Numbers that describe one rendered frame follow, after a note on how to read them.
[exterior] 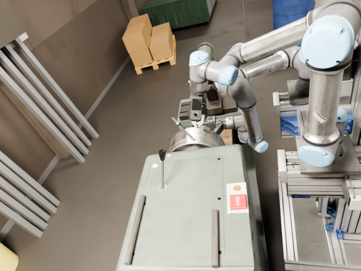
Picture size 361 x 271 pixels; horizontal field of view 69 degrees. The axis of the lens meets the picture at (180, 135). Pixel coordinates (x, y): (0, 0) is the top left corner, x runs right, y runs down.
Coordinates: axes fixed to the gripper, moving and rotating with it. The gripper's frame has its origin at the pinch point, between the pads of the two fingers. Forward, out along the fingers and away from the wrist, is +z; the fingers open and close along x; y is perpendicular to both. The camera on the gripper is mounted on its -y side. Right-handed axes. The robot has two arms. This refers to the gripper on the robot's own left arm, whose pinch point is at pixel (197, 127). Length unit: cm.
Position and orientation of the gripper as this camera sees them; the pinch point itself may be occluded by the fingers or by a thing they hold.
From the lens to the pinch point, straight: 123.7
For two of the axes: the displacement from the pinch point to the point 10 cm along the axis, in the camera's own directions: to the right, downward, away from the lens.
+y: 1.0, -6.7, 7.3
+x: -9.9, -0.5, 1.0
